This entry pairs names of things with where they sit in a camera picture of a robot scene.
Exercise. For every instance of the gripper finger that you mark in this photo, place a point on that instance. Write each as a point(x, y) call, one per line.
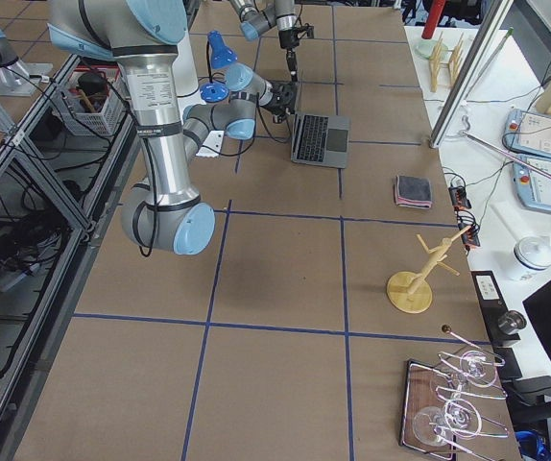
point(292, 64)

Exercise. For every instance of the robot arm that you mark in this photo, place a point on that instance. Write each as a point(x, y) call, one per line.
point(279, 14)
point(149, 41)

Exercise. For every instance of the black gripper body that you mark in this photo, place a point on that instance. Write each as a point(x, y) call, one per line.
point(288, 41)
point(280, 97)

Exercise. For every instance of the teach pendant tablet far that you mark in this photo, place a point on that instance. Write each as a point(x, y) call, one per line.
point(528, 132)

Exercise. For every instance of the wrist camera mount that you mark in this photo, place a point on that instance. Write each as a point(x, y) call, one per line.
point(305, 31)

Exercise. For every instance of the grey pink folded cloth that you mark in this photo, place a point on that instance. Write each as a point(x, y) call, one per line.
point(413, 192)

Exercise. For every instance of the wine glass rack tray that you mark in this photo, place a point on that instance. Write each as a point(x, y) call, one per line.
point(440, 411)

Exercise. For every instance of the blue desk lamp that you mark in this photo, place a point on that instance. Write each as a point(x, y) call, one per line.
point(218, 57)

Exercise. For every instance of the wooden mug tree stand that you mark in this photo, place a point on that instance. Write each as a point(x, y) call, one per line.
point(409, 292)

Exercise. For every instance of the teach pendant tablet near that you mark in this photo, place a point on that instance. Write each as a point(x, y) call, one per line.
point(532, 180)

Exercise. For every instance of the aluminium frame post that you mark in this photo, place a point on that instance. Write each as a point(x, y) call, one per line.
point(478, 51)

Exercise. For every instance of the teach pendant tablet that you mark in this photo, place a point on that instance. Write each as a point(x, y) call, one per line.
point(532, 180)
point(528, 132)

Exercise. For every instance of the grey laptop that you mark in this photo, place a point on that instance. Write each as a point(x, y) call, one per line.
point(319, 140)

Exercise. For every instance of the white ceramic lidded jar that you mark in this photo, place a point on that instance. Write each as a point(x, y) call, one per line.
point(532, 255)

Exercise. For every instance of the wooden dish rack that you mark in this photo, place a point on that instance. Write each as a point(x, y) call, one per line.
point(449, 59)

